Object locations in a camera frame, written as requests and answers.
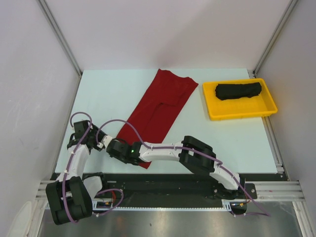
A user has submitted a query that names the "red t shirt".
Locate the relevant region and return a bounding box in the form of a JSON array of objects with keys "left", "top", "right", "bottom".
[{"left": 115, "top": 69, "right": 199, "bottom": 170}]

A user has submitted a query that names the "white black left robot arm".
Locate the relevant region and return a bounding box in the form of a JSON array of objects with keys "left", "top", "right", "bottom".
[{"left": 45, "top": 120, "right": 109, "bottom": 225}]

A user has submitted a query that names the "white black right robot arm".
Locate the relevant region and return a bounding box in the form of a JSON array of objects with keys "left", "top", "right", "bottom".
[{"left": 103, "top": 136, "right": 246, "bottom": 199}]

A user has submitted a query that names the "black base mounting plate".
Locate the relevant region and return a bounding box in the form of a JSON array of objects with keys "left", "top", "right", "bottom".
[{"left": 83, "top": 172, "right": 257, "bottom": 200}]

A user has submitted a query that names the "rolled black t shirt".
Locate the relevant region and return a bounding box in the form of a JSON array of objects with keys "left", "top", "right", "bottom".
[{"left": 215, "top": 82, "right": 262, "bottom": 100}]

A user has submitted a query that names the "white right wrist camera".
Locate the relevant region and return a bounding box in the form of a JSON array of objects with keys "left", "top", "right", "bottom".
[{"left": 97, "top": 135, "right": 113, "bottom": 149}]

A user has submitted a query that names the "white slotted cable duct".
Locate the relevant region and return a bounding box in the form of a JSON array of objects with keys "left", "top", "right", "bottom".
[{"left": 92, "top": 199, "right": 246, "bottom": 212}]

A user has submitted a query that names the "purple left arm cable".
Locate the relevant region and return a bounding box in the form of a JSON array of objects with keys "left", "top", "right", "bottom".
[{"left": 61, "top": 112, "right": 124, "bottom": 224}]

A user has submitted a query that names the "aluminium frame rail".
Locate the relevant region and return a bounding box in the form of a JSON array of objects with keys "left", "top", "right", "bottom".
[{"left": 37, "top": 181, "right": 303, "bottom": 206}]

